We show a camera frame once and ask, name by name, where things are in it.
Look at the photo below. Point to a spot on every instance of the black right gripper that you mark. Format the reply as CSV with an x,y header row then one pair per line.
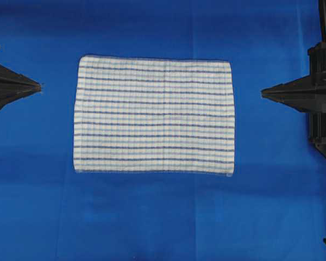
x,y
315,81

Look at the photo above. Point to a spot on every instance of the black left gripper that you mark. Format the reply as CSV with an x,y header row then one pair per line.
x,y
8,76

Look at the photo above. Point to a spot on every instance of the white blue striped towel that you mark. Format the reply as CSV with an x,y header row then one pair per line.
x,y
144,114

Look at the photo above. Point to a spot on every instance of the blue table cloth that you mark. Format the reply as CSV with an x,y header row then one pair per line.
x,y
272,208

